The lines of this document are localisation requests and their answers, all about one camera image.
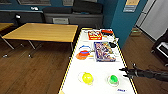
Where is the green plastic bowl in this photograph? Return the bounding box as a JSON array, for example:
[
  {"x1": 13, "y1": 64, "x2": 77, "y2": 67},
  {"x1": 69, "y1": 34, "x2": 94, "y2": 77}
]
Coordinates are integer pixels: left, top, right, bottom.
[{"x1": 108, "y1": 74, "x2": 120, "y2": 85}]

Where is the yellow plastic bowl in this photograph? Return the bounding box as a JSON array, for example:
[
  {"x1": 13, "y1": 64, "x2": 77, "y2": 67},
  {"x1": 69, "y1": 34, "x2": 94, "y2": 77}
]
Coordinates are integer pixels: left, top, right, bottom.
[{"x1": 81, "y1": 71, "x2": 95, "y2": 86}]

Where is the white-top yellow gaming table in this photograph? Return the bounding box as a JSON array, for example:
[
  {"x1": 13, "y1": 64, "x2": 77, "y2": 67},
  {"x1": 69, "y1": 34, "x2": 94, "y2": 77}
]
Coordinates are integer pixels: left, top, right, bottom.
[{"x1": 58, "y1": 27, "x2": 138, "y2": 94}]

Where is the black flat object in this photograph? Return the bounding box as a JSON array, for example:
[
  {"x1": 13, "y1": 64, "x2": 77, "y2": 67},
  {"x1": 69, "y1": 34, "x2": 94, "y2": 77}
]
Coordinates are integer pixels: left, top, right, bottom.
[{"x1": 108, "y1": 41, "x2": 118, "y2": 49}]

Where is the black wheeled cart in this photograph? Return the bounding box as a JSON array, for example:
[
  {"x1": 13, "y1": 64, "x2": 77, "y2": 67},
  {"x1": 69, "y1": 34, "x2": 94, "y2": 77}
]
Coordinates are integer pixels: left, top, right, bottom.
[{"x1": 150, "y1": 31, "x2": 168, "y2": 66}]

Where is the brown cardboard box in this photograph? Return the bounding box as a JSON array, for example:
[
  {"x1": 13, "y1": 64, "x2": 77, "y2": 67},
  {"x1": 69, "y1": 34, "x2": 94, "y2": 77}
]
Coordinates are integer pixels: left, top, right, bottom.
[{"x1": 129, "y1": 28, "x2": 142, "y2": 38}]

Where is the red flat object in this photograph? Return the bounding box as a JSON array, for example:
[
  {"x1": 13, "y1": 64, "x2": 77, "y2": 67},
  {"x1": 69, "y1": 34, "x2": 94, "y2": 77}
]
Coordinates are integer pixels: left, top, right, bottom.
[{"x1": 100, "y1": 29, "x2": 114, "y2": 37}]

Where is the orange plastic bowl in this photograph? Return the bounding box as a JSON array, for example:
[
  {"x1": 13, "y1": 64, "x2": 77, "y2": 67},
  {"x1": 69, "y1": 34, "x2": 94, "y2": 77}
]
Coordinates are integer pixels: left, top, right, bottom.
[{"x1": 75, "y1": 52, "x2": 91, "y2": 61}]

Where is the light grey rectangular cushion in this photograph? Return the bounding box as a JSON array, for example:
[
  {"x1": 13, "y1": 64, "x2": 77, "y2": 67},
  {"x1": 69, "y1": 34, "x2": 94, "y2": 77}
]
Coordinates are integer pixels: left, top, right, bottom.
[{"x1": 52, "y1": 17, "x2": 70, "y2": 25}]

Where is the yellow wooden table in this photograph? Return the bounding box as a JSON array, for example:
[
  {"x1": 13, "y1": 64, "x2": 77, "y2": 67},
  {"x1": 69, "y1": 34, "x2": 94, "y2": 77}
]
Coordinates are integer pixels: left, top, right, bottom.
[
  {"x1": 2, "y1": 22, "x2": 80, "y2": 59},
  {"x1": 0, "y1": 22, "x2": 17, "y2": 51}
]

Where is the interior glass window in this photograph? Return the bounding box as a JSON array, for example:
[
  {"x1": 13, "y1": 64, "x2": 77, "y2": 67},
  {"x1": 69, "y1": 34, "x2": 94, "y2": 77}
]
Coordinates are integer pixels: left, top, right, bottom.
[{"x1": 16, "y1": 0, "x2": 53, "y2": 7}]

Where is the dark grey long sofa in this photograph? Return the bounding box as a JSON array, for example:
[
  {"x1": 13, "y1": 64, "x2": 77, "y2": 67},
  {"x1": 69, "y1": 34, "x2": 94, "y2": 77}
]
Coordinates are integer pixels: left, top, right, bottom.
[{"x1": 0, "y1": 10, "x2": 46, "y2": 26}]

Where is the yellow framed wall poster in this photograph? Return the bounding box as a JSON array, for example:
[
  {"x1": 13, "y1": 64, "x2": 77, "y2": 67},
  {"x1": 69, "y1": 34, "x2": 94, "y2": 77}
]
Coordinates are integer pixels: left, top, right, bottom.
[{"x1": 122, "y1": 0, "x2": 141, "y2": 14}]

